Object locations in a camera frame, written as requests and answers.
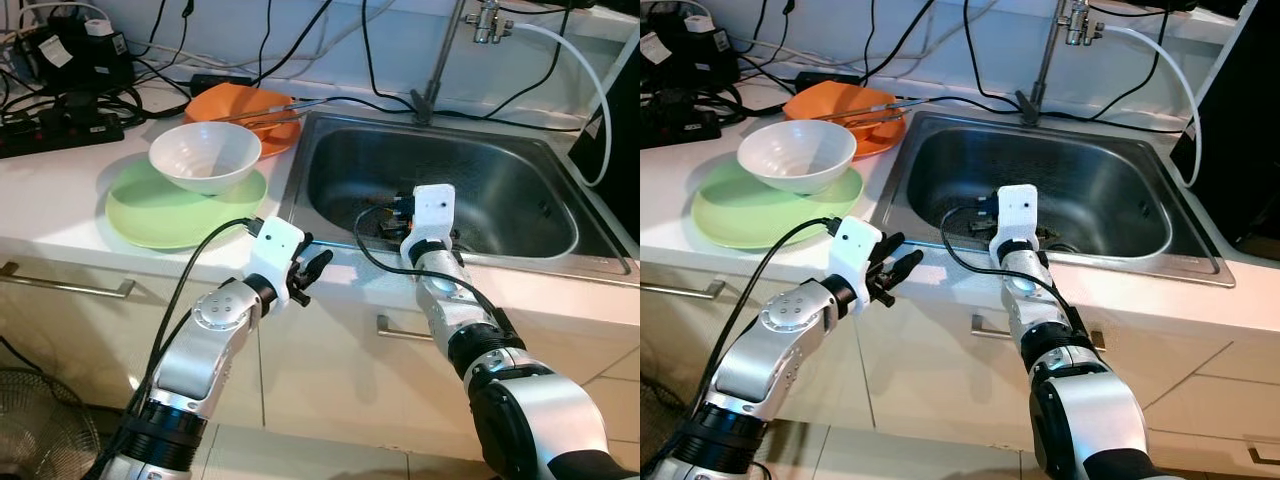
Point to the small black power adapter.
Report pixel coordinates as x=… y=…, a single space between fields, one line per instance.
x=825 y=79
x=220 y=83

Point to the silver metal tongs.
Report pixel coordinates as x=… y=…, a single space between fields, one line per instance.
x=270 y=112
x=870 y=110

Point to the black power strip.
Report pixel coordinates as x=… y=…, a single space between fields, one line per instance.
x=50 y=135
x=680 y=125

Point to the metal tap valve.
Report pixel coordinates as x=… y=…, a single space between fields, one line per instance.
x=488 y=22
x=1082 y=22

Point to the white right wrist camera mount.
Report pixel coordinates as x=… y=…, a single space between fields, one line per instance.
x=432 y=210
x=1015 y=210

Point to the stainless steel sink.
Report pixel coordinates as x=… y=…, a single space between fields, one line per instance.
x=1110 y=190
x=510 y=190

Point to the orange plastic bowl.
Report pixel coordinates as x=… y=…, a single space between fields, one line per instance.
x=835 y=98
x=240 y=100

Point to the light green plate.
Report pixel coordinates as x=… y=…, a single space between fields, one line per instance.
x=150 y=220
x=740 y=220

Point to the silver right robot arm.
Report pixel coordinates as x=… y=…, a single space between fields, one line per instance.
x=1090 y=410
x=540 y=410

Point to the black charger box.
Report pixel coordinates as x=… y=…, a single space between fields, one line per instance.
x=85 y=60
x=695 y=60

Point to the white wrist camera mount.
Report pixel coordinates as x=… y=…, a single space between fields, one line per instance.
x=275 y=250
x=432 y=210
x=1015 y=210
x=855 y=250

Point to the metal faucet pipe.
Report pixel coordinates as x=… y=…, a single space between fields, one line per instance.
x=440 y=60
x=1042 y=60

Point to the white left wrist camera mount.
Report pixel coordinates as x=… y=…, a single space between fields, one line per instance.
x=855 y=250
x=275 y=250

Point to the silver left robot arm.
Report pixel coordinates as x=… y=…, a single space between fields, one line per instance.
x=760 y=360
x=200 y=350

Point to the white kitchen cabinet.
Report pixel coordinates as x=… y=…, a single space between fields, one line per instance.
x=330 y=380
x=930 y=380

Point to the black appliance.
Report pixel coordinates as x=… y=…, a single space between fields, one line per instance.
x=610 y=130
x=1235 y=120

